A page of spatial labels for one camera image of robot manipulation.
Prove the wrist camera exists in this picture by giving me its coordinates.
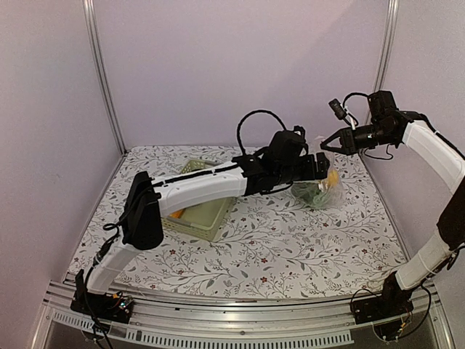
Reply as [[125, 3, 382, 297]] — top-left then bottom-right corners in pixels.
[[328, 98, 358, 129], [293, 125, 305, 137]]

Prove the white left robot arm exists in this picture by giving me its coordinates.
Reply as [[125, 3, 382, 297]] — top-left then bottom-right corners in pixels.
[[79, 129, 330, 316]]

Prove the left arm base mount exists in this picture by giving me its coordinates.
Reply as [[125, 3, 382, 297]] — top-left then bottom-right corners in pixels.
[[70, 270, 134, 324]]

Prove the clear zip top bag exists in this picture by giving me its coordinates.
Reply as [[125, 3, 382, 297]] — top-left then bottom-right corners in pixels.
[[291, 151, 345, 209]]

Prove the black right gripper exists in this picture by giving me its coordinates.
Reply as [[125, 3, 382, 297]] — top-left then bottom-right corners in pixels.
[[321, 122, 397, 156]]

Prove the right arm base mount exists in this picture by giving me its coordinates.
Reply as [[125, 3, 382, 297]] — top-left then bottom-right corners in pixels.
[[349, 290, 413, 324]]

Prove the floral patterned tablecloth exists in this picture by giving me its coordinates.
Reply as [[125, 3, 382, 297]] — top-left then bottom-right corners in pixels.
[[72, 145, 408, 301]]

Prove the orange fruit toy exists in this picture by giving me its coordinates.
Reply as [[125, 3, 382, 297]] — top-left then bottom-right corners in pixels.
[[169, 209, 184, 219]]

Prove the yellow lemon toy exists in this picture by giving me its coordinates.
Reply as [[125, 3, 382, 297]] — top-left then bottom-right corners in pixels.
[[325, 169, 339, 188]]

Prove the left aluminium frame post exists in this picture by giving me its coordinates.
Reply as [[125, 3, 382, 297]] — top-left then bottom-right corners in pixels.
[[82, 0, 128, 156]]

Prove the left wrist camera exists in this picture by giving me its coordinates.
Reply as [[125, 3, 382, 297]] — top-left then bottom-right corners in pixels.
[[293, 125, 305, 137]]

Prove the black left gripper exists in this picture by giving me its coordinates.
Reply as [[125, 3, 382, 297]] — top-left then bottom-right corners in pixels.
[[277, 151, 330, 186]]

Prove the aluminium front rail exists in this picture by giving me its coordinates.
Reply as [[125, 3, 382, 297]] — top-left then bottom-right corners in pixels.
[[31, 281, 457, 348]]

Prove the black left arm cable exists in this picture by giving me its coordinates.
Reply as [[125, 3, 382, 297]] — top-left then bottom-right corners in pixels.
[[236, 108, 288, 156]]

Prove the beige perforated plastic basket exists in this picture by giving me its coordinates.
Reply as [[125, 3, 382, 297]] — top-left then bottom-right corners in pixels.
[[154, 159, 233, 241]]

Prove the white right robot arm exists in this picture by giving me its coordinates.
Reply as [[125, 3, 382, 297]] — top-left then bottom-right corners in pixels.
[[320, 109, 464, 317]]

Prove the green bok choy toy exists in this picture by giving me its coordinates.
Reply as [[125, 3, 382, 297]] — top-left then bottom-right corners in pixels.
[[291, 182, 332, 209]]

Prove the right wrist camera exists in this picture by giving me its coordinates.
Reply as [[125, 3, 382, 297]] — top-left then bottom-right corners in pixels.
[[328, 98, 358, 129]]

